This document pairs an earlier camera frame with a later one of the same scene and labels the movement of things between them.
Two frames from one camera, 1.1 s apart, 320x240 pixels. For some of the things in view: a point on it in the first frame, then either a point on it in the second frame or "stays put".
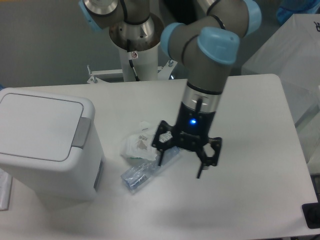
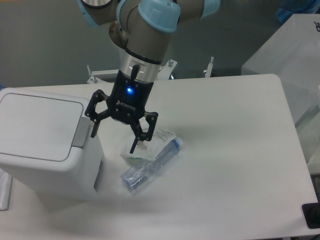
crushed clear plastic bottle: x=133 y=177 stays put
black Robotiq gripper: x=191 y=131 to x=126 y=102
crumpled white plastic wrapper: x=139 y=145 stays put
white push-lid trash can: x=50 y=142 stays put
